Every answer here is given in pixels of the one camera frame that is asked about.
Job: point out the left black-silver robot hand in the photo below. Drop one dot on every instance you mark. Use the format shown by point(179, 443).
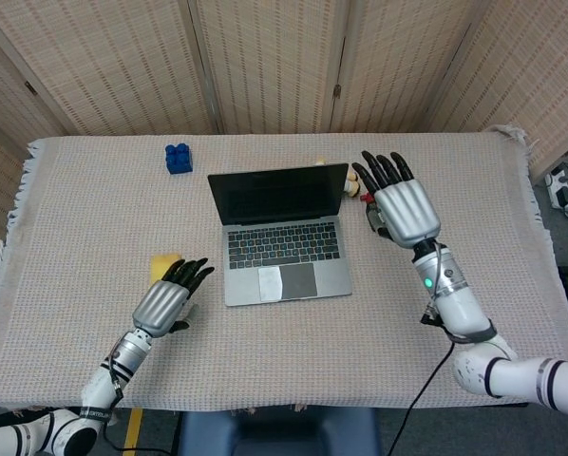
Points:
point(163, 304)

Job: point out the right black-silver robot hand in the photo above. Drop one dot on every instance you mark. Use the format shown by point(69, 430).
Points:
point(405, 211)

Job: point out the silver laptop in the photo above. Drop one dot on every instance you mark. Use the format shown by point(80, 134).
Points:
point(284, 247)

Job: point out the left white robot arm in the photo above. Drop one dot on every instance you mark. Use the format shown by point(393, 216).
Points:
point(99, 385)

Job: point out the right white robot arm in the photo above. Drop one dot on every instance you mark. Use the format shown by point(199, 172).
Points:
point(464, 309)

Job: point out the dark bottle red cap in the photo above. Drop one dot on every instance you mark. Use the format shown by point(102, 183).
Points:
point(370, 198)

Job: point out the yellow sponge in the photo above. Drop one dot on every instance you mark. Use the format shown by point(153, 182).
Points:
point(161, 266)

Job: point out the black-haired plush doll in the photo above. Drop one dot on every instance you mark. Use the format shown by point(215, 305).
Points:
point(353, 185)

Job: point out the beige woven tablecloth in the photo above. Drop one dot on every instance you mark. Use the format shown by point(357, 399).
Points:
point(99, 228)

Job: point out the yellow floor tape strip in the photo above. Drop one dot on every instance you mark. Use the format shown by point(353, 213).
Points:
point(133, 432)

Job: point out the blue building block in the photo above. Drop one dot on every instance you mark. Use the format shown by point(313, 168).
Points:
point(178, 160)

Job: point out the white power strip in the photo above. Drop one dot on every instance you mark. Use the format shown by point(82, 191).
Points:
point(555, 183)

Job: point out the black plug adapter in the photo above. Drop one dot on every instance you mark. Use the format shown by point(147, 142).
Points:
point(563, 196)

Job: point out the blue padded seat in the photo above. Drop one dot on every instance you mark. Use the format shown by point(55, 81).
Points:
point(274, 434)

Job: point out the woven folding screen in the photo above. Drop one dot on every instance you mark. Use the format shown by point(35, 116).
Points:
point(274, 62)

